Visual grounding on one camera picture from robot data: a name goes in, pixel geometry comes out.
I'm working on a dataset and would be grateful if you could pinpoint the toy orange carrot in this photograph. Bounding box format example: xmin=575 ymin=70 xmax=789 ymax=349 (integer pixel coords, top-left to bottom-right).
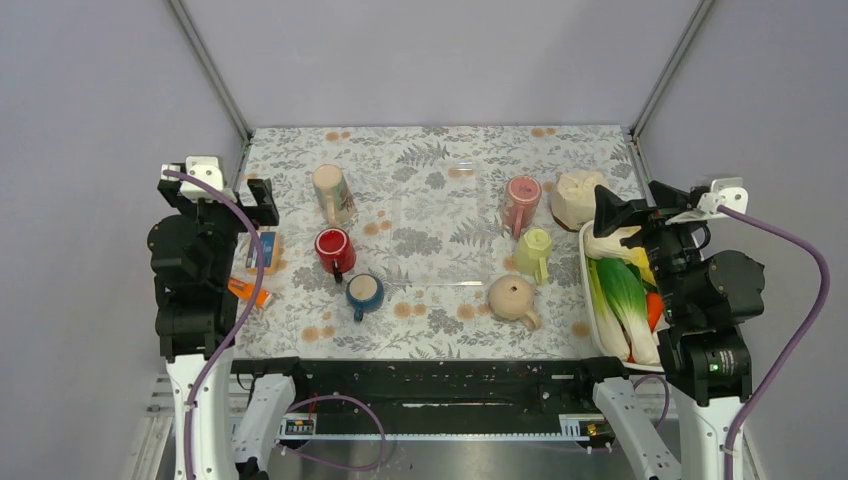
xmin=646 ymin=292 xmax=664 ymax=332

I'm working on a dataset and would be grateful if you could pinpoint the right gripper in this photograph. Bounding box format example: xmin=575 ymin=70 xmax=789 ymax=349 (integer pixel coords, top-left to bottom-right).
xmin=591 ymin=176 xmax=710 ymax=316

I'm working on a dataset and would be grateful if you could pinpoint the beige round mug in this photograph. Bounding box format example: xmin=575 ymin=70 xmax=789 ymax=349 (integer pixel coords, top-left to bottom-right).
xmin=488 ymin=275 xmax=542 ymax=330

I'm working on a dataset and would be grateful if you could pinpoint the blue ribbed mug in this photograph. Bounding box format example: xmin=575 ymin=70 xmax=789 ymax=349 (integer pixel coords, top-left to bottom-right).
xmin=346 ymin=274 xmax=385 ymax=323

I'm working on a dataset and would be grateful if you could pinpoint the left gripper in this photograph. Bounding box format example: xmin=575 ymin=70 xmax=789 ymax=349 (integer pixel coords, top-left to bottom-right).
xmin=163 ymin=175 xmax=278 ymax=282

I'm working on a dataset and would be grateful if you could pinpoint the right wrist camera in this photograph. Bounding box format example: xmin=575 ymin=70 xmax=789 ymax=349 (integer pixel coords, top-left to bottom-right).
xmin=666 ymin=177 xmax=749 ymax=225

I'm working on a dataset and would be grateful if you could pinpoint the red mug black handle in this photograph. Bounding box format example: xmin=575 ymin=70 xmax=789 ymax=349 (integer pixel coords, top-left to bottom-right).
xmin=314 ymin=227 xmax=356 ymax=284

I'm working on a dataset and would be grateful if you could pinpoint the yellow sponge blue label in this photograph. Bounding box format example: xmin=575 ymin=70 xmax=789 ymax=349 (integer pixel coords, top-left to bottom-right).
xmin=245 ymin=230 xmax=283 ymax=275

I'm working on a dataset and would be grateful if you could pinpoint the clear plastic tray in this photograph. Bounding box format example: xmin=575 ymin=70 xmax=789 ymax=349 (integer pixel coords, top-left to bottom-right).
xmin=388 ymin=159 xmax=490 ymax=287

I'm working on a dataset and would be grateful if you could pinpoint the light green mug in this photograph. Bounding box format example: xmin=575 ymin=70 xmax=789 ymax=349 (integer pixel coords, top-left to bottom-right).
xmin=512 ymin=227 xmax=553 ymax=285

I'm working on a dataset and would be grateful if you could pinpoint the tall cream illustrated mug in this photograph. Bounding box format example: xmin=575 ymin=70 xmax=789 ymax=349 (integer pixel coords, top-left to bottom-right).
xmin=312 ymin=164 xmax=356 ymax=227

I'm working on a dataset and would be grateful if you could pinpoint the toy yellow vegetable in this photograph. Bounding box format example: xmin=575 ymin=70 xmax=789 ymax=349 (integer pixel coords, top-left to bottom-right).
xmin=582 ymin=226 xmax=656 ymax=286

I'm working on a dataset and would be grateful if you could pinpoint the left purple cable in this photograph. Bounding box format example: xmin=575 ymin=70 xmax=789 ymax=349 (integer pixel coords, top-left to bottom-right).
xmin=160 ymin=169 xmax=266 ymax=480

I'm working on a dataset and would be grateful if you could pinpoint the pink ghost mug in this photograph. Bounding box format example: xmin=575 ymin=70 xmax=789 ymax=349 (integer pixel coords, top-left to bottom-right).
xmin=501 ymin=175 xmax=543 ymax=239

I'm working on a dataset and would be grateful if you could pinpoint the orange small package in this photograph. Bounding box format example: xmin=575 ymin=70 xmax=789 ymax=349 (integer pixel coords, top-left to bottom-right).
xmin=228 ymin=277 xmax=275 ymax=310

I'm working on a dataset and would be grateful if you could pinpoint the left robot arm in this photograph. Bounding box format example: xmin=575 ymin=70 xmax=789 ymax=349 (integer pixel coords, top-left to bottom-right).
xmin=146 ymin=165 xmax=311 ymax=479

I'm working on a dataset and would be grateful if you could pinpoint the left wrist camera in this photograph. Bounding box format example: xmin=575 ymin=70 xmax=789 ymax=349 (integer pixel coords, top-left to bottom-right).
xmin=160 ymin=155 xmax=236 ymax=203

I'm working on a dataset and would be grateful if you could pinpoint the floral tablecloth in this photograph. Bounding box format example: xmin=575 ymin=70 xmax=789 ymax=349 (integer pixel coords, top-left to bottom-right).
xmin=236 ymin=125 xmax=640 ymax=360

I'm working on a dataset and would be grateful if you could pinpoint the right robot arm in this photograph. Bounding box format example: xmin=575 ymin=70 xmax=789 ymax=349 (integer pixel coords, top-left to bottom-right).
xmin=573 ymin=177 xmax=765 ymax=479

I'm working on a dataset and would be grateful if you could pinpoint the white plastic basket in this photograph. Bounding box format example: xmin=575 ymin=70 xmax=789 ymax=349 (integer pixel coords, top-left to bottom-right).
xmin=578 ymin=220 xmax=664 ymax=374

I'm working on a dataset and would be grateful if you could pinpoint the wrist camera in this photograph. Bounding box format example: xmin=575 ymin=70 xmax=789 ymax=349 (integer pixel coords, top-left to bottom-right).
xmin=666 ymin=177 xmax=749 ymax=225
xmin=160 ymin=155 xmax=236 ymax=203

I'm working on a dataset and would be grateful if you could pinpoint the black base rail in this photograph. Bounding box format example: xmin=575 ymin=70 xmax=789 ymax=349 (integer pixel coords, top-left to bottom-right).
xmin=231 ymin=357 xmax=629 ymax=438

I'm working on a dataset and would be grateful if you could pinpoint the toy green bok choy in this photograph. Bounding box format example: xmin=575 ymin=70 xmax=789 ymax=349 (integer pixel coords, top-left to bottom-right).
xmin=588 ymin=258 xmax=660 ymax=365

